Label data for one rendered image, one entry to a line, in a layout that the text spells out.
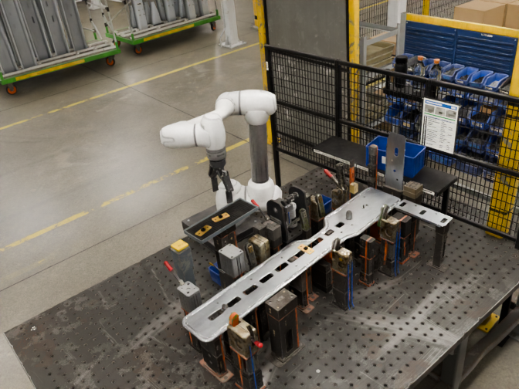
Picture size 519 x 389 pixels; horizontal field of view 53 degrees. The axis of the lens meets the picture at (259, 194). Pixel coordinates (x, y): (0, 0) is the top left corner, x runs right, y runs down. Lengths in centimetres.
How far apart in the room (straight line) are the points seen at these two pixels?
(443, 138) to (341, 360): 136
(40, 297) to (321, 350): 248
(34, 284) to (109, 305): 162
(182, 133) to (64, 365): 123
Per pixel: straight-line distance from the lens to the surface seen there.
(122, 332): 280
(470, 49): 434
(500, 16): 682
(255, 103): 282
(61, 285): 440
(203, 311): 234
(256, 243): 253
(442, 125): 309
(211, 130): 231
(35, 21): 922
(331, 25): 470
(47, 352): 286
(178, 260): 247
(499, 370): 351
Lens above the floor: 261
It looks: 32 degrees down
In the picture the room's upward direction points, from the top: 6 degrees counter-clockwise
